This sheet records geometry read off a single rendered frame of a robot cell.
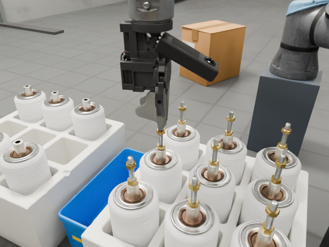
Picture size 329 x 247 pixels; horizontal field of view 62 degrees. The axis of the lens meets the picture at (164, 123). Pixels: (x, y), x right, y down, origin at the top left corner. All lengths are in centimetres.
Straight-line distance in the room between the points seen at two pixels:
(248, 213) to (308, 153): 65
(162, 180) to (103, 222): 14
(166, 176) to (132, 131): 62
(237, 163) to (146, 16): 38
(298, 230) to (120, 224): 34
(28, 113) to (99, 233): 53
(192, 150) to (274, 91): 41
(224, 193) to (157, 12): 35
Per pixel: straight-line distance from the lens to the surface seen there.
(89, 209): 81
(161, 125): 53
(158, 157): 59
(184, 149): 67
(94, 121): 81
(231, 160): 64
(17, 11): 383
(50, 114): 89
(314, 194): 100
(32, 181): 70
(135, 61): 48
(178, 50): 47
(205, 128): 120
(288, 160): 66
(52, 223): 75
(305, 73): 98
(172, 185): 60
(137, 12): 46
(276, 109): 101
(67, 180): 73
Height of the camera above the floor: 63
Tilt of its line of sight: 31 degrees down
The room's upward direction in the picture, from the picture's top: straight up
